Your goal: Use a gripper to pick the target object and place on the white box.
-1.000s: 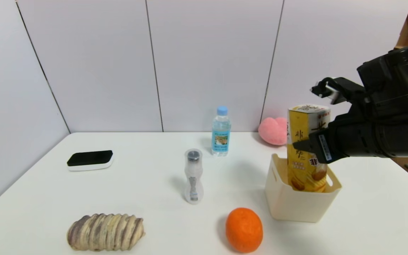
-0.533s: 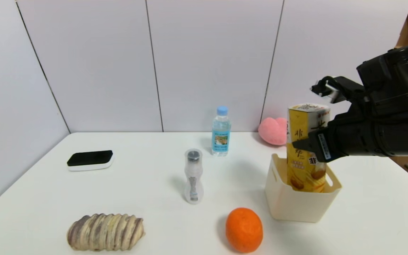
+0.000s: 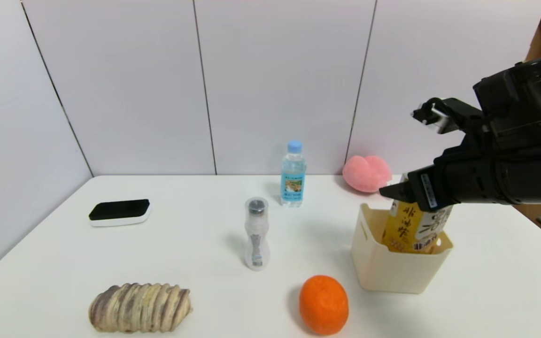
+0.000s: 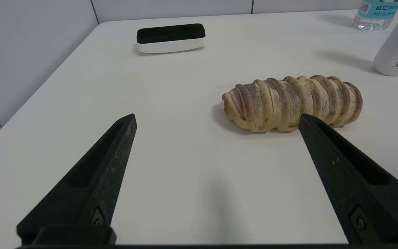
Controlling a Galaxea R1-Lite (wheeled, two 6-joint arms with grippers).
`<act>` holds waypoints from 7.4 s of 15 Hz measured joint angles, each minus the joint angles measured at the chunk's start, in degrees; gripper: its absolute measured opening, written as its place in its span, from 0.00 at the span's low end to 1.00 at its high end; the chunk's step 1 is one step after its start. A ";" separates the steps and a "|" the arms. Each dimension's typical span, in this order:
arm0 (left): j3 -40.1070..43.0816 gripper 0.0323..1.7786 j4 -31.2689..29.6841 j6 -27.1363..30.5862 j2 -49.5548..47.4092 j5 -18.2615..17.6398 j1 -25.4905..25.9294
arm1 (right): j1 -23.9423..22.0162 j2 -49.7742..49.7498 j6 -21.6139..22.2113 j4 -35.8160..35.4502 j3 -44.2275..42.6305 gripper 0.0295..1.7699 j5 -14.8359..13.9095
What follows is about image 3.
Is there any orange fruit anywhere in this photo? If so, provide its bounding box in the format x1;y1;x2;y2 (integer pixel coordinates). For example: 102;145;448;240
299;275;349;336

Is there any pink plush peach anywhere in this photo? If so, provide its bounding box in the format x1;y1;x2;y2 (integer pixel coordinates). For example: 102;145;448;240
342;155;393;193

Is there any yellow potato chips carton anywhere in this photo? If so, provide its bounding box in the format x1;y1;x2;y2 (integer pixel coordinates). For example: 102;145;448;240
382;174;453;254

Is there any black white board eraser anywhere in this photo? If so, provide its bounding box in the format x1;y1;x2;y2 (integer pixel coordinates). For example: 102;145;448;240
88;199;152;228

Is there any striped brown bread loaf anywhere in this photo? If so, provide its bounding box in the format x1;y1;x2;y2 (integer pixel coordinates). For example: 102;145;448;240
88;282;193;333

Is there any clear water bottle blue cap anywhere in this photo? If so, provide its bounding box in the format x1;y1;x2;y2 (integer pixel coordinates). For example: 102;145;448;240
280;140;307;208

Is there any white bottle with grey cap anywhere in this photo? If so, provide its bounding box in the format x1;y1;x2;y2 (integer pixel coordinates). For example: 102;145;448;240
244;197;271;271

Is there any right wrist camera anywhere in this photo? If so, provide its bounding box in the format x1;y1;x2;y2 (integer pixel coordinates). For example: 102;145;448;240
411;97;487;138

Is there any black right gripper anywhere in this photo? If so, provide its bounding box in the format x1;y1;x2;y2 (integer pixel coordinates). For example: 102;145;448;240
379;147;499;212

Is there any cream plastic storage box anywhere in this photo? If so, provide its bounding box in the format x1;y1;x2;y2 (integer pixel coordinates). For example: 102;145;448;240
351;203;454;295

